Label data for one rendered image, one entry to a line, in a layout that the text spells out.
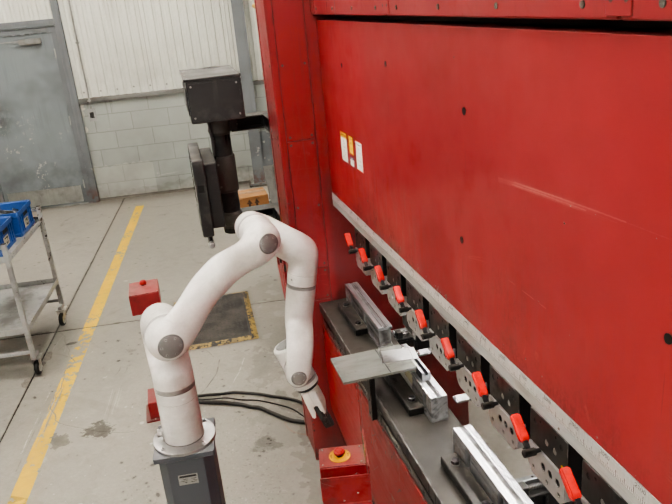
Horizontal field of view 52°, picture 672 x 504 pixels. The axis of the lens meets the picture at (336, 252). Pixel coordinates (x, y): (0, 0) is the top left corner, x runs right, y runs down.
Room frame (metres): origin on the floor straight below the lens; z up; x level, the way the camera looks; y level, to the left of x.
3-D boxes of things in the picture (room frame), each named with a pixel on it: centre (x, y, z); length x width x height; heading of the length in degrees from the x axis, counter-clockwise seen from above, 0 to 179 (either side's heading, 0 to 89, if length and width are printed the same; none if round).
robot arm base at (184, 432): (1.82, 0.51, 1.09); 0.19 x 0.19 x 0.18
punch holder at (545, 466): (1.25, -0.45, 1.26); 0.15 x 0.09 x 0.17; 13
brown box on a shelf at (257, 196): (4.31, 0.51, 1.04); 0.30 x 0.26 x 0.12; 7
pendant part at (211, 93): (3.32, 0.51, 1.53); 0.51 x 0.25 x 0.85; 12
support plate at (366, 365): (2.17, -0.09, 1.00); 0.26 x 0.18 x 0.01; 103
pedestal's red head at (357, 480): (1.91, 0.04, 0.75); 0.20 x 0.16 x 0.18; 2
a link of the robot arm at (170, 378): (1.85, 0.53, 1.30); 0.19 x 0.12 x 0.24; 21
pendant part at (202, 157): (3.25, 0.59, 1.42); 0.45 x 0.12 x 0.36; 12
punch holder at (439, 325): (1.84, -0.32, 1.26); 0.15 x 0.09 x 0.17; 13
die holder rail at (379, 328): (2.74, -0.11, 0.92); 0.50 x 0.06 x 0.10; 13
